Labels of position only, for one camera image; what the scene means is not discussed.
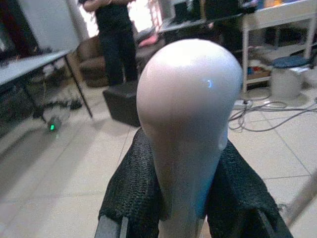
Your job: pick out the black desk with monitors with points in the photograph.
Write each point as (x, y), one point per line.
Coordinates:
(198, 17)

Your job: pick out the grey folding table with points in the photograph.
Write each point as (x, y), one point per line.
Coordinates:
(32, 67)

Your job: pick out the brown cardboard box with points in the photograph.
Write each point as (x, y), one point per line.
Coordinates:
(92, 62)

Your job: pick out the black box ottoman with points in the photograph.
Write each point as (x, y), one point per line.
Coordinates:
(122, 102)

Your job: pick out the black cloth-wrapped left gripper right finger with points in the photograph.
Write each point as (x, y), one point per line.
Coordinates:
(240, 196)

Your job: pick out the white power strip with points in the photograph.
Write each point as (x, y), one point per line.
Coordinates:
(241, 104)

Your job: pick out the person in black clothes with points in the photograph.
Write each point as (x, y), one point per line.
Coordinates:
(116, 42)

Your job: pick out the device with green light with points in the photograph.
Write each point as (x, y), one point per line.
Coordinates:
(54, 125)

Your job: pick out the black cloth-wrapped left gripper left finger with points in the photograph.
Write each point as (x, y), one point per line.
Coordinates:
(131, 188)

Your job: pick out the white shelf table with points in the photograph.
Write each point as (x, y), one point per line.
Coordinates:
(280, 22)

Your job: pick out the white bucket with blue lid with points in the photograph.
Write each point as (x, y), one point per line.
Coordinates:
(288, 77)

